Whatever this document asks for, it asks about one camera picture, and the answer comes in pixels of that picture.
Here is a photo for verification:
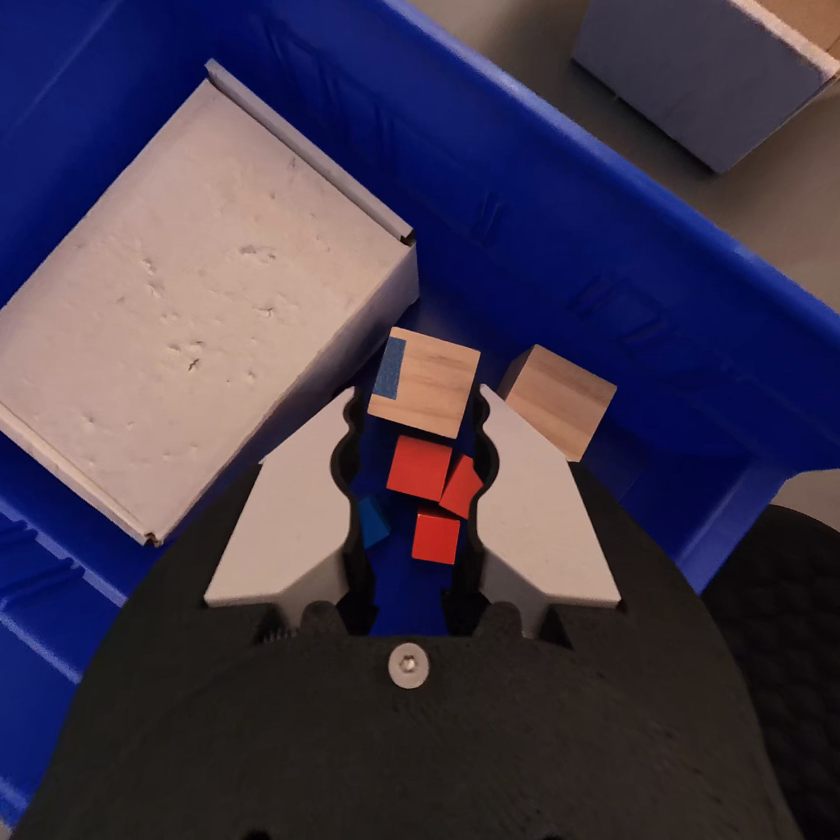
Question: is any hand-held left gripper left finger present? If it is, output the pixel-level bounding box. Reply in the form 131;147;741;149
203;386;380;636

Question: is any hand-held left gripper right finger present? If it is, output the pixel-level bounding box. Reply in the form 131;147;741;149
445;383;622;639

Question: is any small red cube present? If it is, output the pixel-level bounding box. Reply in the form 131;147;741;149
438;455;484;519
387;436;454;501
412;514;462;565

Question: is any small blue cube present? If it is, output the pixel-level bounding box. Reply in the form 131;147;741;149
357;495;393;550

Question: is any plain wooden cube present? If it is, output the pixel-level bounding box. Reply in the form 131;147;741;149
499;344;618;462

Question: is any wooden cube with blue tape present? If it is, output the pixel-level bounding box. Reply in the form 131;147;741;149
367;328;481;439

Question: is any dimpled white cardboard mailer box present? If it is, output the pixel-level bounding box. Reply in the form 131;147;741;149
0;59;420;547

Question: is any blue plastic bin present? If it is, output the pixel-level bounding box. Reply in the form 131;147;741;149
0;0;840;686

